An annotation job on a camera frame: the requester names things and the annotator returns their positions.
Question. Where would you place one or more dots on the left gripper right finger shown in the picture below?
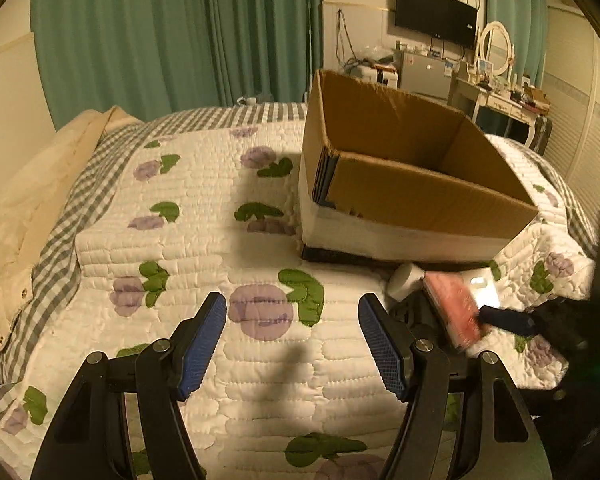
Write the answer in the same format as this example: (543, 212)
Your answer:
(495, 437)

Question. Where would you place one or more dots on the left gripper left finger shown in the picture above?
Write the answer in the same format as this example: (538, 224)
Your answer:
(88, 438)

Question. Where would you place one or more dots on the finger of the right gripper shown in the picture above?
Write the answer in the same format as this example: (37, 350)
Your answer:
(515, 322)

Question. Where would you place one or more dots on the white power adapter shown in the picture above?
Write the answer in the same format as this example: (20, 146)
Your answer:
(480, 283)

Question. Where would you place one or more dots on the red embossed wallet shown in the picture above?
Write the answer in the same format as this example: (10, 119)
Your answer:
(456, 308)

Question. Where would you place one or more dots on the black pouch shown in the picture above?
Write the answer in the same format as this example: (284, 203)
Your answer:
(417, 310)

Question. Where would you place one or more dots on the white small cylinder container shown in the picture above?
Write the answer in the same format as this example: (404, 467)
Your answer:
(405, 280)

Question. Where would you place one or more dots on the open cardboard box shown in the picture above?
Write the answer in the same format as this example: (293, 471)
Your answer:
(389, 176)

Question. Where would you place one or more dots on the white dressing table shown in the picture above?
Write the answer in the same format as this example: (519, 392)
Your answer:
(470, 99)

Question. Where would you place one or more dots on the beige pillow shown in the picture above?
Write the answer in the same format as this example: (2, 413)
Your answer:
(32, 202)

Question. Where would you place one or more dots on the white louvered wardrobe doors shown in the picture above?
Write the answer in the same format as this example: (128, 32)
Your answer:
(572, 82)

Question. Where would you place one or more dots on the white floral quilt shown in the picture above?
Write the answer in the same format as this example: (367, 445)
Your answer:
(164, 213)

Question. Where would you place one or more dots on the small silver refrigerator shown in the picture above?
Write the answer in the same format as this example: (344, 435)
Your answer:
(425, 76)

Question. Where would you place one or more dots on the round white vanity mirror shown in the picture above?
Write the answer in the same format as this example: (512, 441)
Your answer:
(496, 48)

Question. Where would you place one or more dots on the white storage cabinet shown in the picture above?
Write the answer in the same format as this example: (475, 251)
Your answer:
(377, 73)

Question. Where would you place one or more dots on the green curtain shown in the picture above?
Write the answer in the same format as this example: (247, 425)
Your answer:
(155, 57)

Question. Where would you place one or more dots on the wall-mounted black television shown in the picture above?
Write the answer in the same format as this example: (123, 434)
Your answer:
(447, 20)

